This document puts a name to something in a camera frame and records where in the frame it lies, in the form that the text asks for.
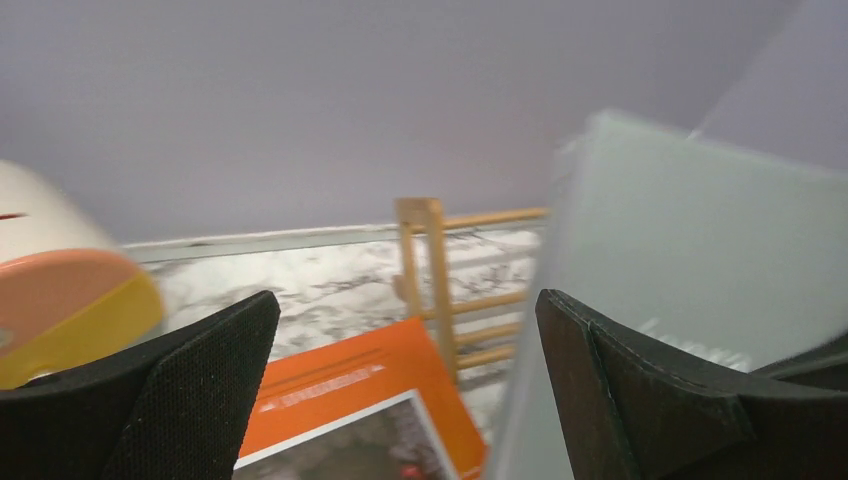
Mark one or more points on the wooden book rack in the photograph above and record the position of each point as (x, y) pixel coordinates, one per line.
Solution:
(425, 216)

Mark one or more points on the grey ianra book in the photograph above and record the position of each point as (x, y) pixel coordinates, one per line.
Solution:
(730, 255)

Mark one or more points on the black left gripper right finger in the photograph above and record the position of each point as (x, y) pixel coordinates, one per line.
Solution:
(633, 407)

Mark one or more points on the orange Good Morning book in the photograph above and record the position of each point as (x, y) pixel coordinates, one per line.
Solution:
(379, 405)

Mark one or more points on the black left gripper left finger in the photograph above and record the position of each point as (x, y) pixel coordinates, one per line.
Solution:
(174, 407)

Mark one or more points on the cream orange cylinder container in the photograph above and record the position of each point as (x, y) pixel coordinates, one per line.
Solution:
(69, 294)

